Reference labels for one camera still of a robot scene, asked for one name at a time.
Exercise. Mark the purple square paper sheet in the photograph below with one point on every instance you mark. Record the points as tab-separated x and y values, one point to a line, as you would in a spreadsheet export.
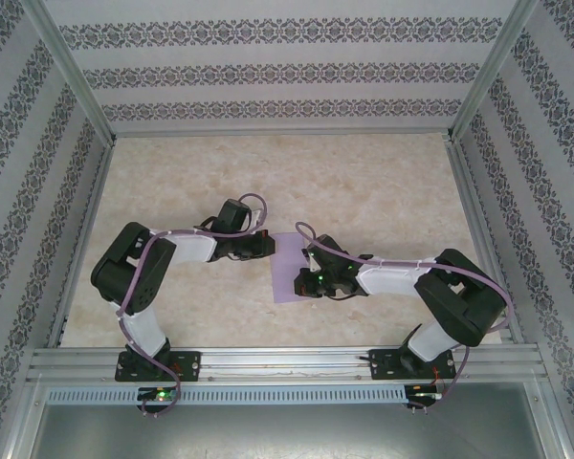
287	268

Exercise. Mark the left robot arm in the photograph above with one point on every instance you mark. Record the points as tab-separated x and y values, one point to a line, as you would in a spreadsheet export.
124	268

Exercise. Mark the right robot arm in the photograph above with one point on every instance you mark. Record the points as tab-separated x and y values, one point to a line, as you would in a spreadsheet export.
459	306

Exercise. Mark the grey metal sheet panel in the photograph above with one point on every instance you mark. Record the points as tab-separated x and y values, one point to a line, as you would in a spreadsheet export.
287	435

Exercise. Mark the small controller board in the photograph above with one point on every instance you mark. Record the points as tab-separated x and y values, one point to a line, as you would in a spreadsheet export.
426	393
160	394

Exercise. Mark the aluminium mounting rail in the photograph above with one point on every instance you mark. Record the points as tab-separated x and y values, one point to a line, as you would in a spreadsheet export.
287	365

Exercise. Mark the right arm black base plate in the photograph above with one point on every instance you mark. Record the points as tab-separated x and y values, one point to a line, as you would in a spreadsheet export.
382	365

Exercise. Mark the aluminium back rail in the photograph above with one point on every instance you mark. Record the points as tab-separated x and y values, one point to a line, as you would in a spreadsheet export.
282	134

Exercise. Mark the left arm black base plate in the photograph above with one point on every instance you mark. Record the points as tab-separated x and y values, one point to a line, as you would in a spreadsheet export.
191	365

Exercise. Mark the aluminium side rail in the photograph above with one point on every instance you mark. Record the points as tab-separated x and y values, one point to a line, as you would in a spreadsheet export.
85	239
482	239

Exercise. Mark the aluminium frame post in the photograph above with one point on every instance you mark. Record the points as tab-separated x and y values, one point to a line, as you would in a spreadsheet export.
489	67
72	67

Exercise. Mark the aluminium frame leg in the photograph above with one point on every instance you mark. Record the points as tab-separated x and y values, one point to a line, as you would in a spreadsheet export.
16	430
555	430

